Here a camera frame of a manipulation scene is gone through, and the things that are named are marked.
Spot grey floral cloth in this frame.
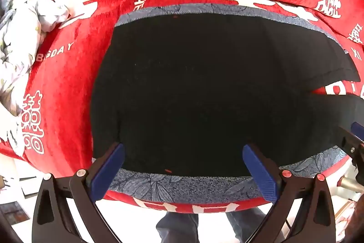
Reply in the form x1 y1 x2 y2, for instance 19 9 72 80
105 3 353 204

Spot person's left leg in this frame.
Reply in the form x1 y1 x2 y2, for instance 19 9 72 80
156 212 200 243

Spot black pants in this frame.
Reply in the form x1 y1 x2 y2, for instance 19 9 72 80
91 14 364 177

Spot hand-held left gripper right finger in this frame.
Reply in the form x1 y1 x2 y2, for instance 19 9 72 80
242 143 337 243

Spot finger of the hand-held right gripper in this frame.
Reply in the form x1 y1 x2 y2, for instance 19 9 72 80
338 122 364 168

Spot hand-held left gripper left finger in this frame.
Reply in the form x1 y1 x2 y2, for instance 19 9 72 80
31 143 126 243

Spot silver metal tube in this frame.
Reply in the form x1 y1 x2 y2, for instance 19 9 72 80
338 177 364 193

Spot white floral quilt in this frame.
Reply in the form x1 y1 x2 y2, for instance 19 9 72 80
0 0 70 156

